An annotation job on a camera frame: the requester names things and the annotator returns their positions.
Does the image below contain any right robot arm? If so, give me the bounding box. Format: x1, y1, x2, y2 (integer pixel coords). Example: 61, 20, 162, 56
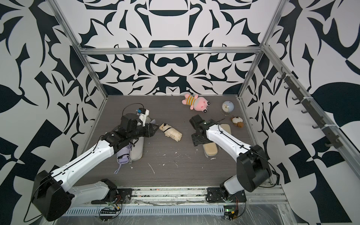
189, 115, 272, 195

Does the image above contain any brown white plush toy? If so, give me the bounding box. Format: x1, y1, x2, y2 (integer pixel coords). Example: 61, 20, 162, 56
232, 116, 244, 128

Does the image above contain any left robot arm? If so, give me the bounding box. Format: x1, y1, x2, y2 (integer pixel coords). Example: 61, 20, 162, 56
31, 113, 159, 221

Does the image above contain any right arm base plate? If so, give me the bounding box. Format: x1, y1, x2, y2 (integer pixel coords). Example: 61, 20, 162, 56
205, 187, 247, 203

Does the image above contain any beige umbrella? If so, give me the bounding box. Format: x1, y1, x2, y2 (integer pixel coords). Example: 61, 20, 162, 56
159, 123, 182, 142

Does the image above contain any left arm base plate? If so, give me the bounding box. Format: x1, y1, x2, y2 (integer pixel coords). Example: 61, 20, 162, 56
91, 188, 133, 204

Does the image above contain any wall hook rack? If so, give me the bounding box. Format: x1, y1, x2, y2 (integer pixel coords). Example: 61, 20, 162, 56
279, 68, 344, 149

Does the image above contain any pink plush toy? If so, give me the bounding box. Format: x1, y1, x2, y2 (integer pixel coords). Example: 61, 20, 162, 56
182, 94, 211, 113

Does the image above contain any blue alarm clock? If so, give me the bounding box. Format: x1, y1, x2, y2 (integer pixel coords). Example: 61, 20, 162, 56
221, 101, 234, 116

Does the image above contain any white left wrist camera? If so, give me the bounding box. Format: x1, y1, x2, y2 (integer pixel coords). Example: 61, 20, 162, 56
136, 108, 151, 127

